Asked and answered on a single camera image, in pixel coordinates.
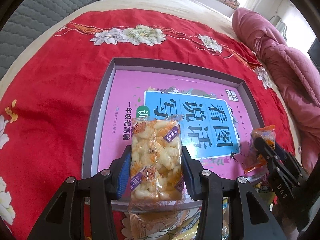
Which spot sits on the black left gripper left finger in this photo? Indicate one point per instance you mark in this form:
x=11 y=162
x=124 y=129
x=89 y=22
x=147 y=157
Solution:
x=63 y=217

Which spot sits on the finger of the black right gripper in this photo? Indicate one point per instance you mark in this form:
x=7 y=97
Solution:
x=273 y=161
x=290 y=166

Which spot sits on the orange snack packet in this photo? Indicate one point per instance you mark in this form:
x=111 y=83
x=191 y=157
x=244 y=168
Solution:
x=253 y=159

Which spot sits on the clear rice cracker snack pack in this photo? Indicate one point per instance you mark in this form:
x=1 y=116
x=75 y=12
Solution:
x=156 y=173

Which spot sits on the pink and blue book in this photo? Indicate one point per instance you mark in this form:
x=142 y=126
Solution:
x=215 y=127

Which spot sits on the pink quilted duvet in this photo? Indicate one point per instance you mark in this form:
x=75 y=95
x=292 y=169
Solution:
x=294 y=74

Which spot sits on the grey shallow cardboard box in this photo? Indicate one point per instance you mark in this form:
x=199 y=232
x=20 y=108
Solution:
x=96 y=120

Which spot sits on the red floral blanket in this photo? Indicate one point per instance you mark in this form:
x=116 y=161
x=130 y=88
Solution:
x=45 y=110

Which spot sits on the beige bed sheet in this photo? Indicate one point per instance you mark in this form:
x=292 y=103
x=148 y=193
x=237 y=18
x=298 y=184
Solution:
x=186 y=9

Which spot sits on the grey quilted headboard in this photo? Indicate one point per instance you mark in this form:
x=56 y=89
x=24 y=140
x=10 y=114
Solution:
x=30 y=20

